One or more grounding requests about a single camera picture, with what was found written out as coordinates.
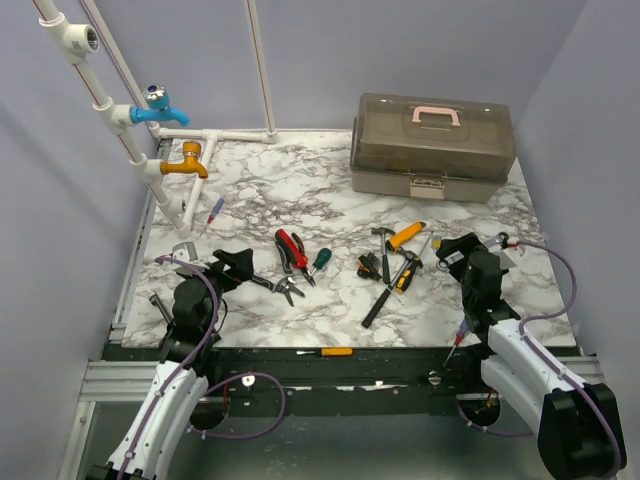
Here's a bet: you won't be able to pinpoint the beige translucent tool box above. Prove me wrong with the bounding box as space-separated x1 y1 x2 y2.
349 93 516 203

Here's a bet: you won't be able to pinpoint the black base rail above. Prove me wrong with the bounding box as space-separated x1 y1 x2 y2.
99 344 586 419

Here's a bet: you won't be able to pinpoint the blue water tap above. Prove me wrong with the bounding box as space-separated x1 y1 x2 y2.
129 84 190 127

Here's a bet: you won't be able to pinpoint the green stubby screwdriver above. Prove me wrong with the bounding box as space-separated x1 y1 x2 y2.
310 248 332 278

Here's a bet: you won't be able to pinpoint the orange handle screwdriver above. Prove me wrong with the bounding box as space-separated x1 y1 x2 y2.
296 347 354 357

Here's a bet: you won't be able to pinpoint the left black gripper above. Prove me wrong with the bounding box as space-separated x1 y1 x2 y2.
182 248 253 332

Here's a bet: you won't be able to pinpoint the metal socket wrench bar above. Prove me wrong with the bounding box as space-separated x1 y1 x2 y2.
149 293 172 324

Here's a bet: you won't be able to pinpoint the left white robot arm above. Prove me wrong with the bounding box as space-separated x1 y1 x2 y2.
85 248 254 479

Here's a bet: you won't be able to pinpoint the blue red screwdriver left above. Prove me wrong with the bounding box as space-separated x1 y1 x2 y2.
199 198 225 237

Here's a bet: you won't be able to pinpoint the blue red screwdriver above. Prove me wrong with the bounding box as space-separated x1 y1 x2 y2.
199 198 225 237
443 320 469 367

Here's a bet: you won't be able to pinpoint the orange hex key set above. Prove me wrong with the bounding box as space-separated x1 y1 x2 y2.
357 252 382 282

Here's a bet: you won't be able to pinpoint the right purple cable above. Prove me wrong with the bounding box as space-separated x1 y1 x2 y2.
457 240 629 471

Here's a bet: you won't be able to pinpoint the grey wire stripper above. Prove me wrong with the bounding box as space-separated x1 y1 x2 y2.
251 275 305 307

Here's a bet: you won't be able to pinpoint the orange water tap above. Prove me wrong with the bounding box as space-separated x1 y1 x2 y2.
160 141 208 179

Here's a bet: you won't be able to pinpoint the small claw hammer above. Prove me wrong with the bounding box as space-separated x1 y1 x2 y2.
371 227 395 284

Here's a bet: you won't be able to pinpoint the silver ratchet wrench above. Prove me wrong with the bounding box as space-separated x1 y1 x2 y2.
437 232 511 272

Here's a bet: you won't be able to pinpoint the black handle long hammer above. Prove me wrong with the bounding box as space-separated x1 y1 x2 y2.
361 261 406 328

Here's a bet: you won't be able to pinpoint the blue red screwdriver right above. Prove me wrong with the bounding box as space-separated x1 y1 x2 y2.
443 320 469 367

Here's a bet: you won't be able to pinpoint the red black pliers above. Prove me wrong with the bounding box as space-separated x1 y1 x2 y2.
274 229 316 287

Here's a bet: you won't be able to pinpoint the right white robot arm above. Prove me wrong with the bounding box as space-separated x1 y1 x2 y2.
435 233 627 479

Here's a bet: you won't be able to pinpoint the yellow black screwdriver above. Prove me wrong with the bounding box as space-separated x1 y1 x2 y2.
395 234 433 294

